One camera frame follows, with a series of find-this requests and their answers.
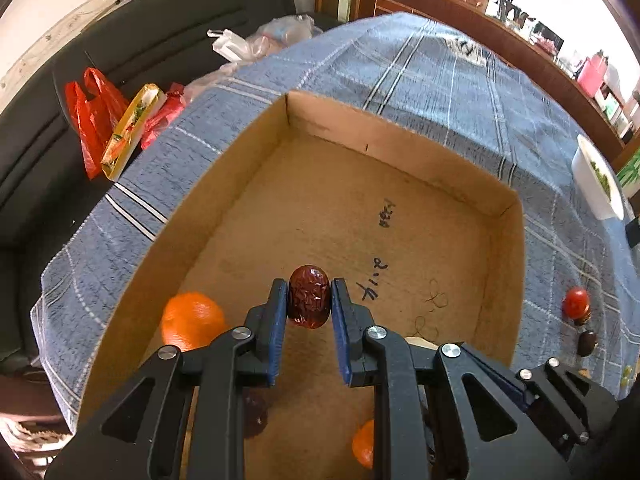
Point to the red tomato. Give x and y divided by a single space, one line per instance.
576 302

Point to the blue checked tablecloth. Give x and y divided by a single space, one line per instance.
450 110

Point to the clear plastic bag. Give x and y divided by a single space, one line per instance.
285 32

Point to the orange mandarin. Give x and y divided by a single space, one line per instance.
364 442
192 320

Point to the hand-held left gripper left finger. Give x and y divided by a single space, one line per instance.
277 332

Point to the pink bottle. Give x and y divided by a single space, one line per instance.
592 71

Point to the shallow cardboard box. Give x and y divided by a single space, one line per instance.
350 240

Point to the green printed packet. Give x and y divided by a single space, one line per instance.
631 167

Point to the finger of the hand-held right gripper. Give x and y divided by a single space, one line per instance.
550 410
575 385

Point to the white bowl with greens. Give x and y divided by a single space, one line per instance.
600 177

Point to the dark brown jujube date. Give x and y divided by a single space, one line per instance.
588 342

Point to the yellow snack packet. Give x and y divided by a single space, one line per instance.
130 132

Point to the red jujube date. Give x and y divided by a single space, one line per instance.
255 412
309 300

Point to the green leaf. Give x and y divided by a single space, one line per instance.
627 375

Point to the white plastic bag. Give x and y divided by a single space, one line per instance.
232 45

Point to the red plastic bag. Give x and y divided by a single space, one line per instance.
92 120
165 112

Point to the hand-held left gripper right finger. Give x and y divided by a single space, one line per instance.
342 332

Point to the wooden sideboard cabinet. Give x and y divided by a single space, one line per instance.
475 35

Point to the black leather sofa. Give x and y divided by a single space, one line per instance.
100 85

